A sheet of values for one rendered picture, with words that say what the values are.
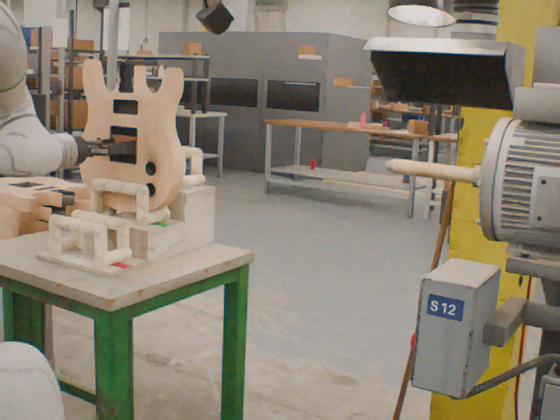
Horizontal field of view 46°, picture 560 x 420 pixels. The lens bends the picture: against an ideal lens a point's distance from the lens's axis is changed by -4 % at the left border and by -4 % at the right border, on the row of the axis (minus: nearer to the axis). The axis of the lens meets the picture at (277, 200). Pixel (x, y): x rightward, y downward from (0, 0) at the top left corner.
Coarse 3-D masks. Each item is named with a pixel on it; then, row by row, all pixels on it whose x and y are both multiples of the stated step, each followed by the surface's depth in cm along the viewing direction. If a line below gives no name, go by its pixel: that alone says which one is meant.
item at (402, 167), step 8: (400, 160) 147; (408, 160) 146; (392, 168) 147; (400, 168) 146; (408, 168) 145; (416, 168) 144; (424, 168) 143; (432, 168) 142; (440, 168) 141; (448, 168) 141; (456, 168) 140; (464, 168) 139; (472, 168) 139; (416, 176) 145; (424, 176) 144; (432, 176) 143; (440, 176) 142; (448, 176) 141; (456, 176) 140; (464, 176) 139
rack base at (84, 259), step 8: (88, 248) 185; (40, 256) 176; (48, 256) 175; (56, 256) 175; (64, 256) 176; (72, 256) 176; (80, 256) 177; (88, 256) 177; (64, 264) 172; (72, 264) 170; (80, 264) 169; (88, 264) 170; (128, 264) 172; (136, 264) 173; (144, 264) 176; (96, 272) 166; (104, 272) 165; (112, 272) 165; (120, 272) 168
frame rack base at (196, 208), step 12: (180, 192) 188; (192, 192) 191; (204, 192) 196; (168, 204) 191; (180, 204) 189; (192, 204) 191; (204, 204) 196; (180, 216) 190; (192, 216) 192; (204, 216) 197; (192, 228) 193; (204, 228) 198; (192, 240) 194; (204, 240) 199
